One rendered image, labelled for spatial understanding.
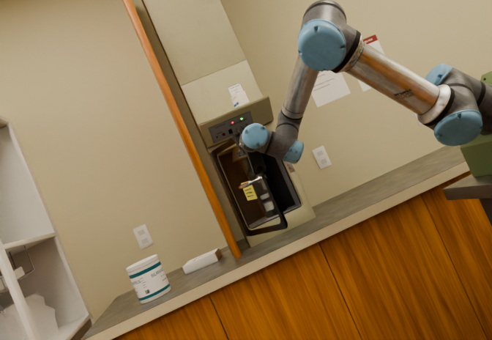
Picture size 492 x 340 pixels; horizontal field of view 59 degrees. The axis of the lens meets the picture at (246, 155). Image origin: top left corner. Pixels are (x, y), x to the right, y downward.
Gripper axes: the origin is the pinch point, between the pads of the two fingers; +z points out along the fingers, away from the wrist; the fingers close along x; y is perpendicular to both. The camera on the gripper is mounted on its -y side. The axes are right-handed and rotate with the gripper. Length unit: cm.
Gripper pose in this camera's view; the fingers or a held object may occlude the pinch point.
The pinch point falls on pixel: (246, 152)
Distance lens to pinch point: 165.9
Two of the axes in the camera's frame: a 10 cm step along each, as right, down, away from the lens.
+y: -4.0, -9.1, 0.5
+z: -1.0, 1.0, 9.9
